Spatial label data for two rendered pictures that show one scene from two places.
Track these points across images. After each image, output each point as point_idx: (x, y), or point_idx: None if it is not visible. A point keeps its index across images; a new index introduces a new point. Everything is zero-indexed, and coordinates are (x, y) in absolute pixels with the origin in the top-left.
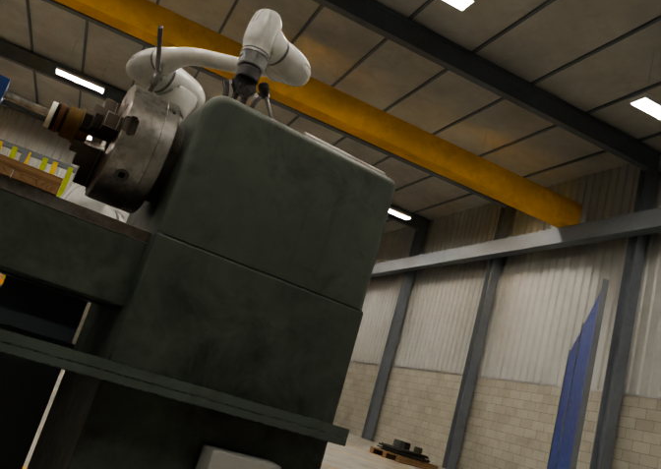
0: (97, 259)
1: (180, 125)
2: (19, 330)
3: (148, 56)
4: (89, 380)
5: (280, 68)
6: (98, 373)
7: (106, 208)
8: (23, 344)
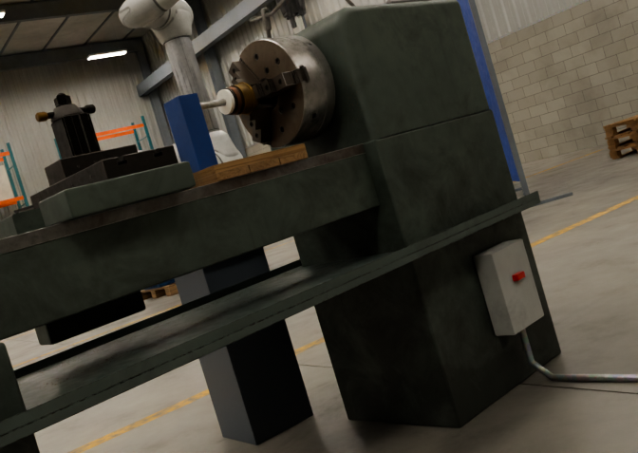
0: (350, 183)
1: None
2: (259, 276)
3: (149, 0)
4: None
5: None
6: (423, 251)
7: None
8: (384, 263)
